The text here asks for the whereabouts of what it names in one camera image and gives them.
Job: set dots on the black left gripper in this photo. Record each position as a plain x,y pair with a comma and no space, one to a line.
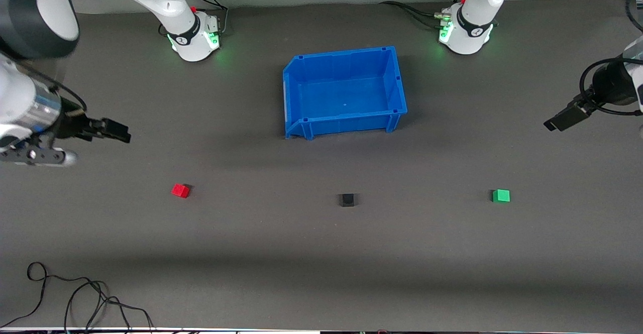
607,87

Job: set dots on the small black cube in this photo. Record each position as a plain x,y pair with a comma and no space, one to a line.
347,200

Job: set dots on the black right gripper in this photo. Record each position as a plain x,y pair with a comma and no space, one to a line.
69,125

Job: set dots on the small red cube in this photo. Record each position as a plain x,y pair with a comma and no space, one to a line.
180,191

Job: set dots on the small green cube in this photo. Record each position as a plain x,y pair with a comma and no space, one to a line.
501,196

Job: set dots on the blue plastic storage bin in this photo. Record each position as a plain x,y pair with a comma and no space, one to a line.
346,98

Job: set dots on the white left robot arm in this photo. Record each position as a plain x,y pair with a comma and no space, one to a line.
477,2

